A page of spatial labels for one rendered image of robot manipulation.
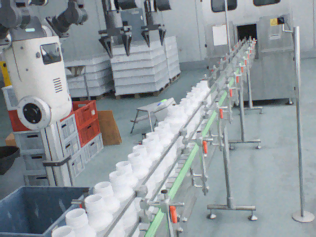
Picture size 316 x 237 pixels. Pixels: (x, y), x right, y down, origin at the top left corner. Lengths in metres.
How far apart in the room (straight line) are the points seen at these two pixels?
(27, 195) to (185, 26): 10.44
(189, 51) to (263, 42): 6.01
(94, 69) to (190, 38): 4.18
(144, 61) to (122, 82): 0.71
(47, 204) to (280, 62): 4.90
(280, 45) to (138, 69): 3.31
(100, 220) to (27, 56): 0.99
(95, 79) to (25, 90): 6.87
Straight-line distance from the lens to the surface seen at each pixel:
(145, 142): 1.03
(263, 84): 5.98
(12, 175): 3.18
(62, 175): 1.77
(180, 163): 1.29
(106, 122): 4.85
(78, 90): 8.79
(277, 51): 5.86
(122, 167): 0.88
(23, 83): 1.64
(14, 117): 3.77
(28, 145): 3.79
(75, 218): 0.69
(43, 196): 1.48
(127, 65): 8.02
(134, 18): 12.08
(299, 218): 2.87
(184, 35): 11.68
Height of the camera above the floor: 1.48
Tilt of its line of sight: 14 degrees down
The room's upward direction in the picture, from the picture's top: 8 degrees counter-clockwise
